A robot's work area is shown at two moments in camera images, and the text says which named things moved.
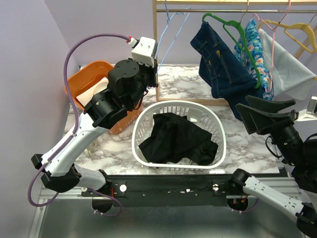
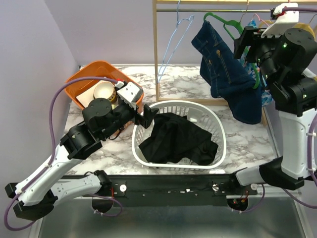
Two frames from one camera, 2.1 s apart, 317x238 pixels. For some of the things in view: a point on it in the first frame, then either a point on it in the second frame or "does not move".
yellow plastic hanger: (303, 26) does not move
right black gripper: (254, 119) -> (249, 36)
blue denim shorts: (224, 66) does not move
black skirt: (174, 137) does not move
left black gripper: (152, 71) -> (146, 120)
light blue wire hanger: (168, 20) -> (190, 17)
